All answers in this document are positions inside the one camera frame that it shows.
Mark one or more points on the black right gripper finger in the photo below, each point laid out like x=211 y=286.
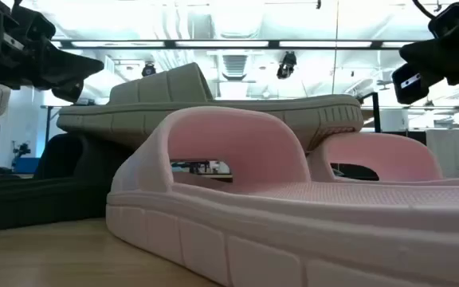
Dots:
x=410 y=85
x=452 y=56

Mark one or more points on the black overhead frame beam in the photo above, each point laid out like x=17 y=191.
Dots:
x=169 y=44

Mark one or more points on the blue background bin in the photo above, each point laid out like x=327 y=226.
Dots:
x=26 y=165

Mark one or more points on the pink foam slide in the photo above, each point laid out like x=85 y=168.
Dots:
x=393 y=155
x=253 y=239

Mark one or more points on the black ceiling spotlight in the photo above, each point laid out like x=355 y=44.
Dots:
x=149 y=70
x=286 y=65

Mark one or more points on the white background cabinet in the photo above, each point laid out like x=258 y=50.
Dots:
x=444 y=153

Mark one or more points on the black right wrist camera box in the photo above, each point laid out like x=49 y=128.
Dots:
x=448 y=20

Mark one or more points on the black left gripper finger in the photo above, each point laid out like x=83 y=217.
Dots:
x=68 y=68
x=70 y=92

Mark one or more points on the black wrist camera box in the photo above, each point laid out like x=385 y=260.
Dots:
x=448 y=20
x=34 y=22

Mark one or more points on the black background metal frame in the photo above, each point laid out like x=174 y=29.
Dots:
x=49 y=123

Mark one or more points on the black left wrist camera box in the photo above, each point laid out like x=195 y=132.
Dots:
x=34 y=22

